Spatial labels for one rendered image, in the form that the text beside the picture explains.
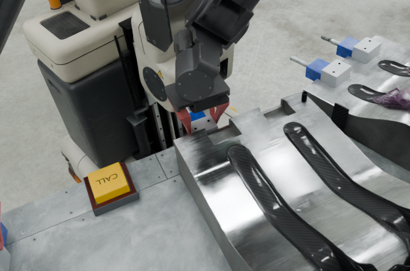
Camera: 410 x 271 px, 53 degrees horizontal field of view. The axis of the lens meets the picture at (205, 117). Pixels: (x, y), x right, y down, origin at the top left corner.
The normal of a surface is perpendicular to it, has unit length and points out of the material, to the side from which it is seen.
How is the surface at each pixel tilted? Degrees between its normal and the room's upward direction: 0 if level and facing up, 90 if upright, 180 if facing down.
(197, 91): 89
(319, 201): 18
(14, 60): 0
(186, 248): 0
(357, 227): 25
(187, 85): 89
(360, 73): 0
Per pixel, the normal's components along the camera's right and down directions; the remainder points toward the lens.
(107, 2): 0.67, 0.50
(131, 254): -0.09, -0.72
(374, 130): -0.74, 0.51
